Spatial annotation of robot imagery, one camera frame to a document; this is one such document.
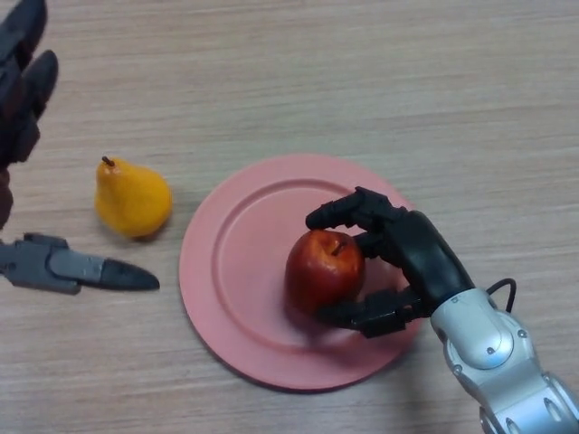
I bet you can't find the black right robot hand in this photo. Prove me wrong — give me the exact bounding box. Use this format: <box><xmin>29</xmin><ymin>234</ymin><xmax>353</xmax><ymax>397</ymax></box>
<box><xmin>306</xmin><ymin>185</ymin><xmax>476</xmax><ymax>339</ymax></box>

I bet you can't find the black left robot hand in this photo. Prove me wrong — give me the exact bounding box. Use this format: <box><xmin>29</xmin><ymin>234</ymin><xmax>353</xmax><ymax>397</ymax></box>
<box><xmin>0</xmin><ymin>0</ymin><xmax>161</xmax><ymax>296</ymax></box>

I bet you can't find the red apple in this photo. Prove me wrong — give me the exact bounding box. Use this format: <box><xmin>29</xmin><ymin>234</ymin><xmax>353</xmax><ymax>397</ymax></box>
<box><xmin>284</xmin><ymin>229</ymin><xmax>366</xmax><ymax>316</ymax></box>

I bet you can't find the pink round plate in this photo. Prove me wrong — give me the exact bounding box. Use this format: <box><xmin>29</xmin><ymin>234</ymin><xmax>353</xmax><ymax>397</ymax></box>
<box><xmin>178</xmin><ymin>153</ymin><xmax>429</xmax><ymax>392</ymax></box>

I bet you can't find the yellow pear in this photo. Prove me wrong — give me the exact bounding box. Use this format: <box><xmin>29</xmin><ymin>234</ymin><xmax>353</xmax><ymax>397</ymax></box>
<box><xmin>93</xmin><ymin>156</ymin><xmax>174</xmax><ymax>240</ymax></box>

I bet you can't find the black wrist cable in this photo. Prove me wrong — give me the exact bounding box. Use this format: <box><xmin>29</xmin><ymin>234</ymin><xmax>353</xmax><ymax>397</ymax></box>
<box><xmin>486</xmin><ymin>278</ymin><xmax>517</xmax><ymax>313</ymax></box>

